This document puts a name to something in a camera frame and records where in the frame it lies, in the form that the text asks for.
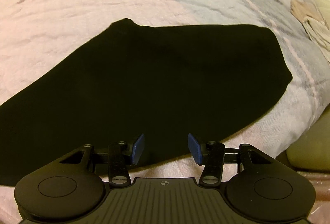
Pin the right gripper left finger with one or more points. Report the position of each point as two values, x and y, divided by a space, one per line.
121 156

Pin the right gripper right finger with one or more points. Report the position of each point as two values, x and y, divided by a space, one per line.
209 154

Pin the black pants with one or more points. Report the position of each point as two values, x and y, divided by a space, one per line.
162 82

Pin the white round lidded bin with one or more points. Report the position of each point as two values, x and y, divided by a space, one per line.
311 150

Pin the cream white garment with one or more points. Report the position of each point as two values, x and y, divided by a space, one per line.
318 32

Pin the tan garment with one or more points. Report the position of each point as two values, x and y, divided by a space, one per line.
303 11

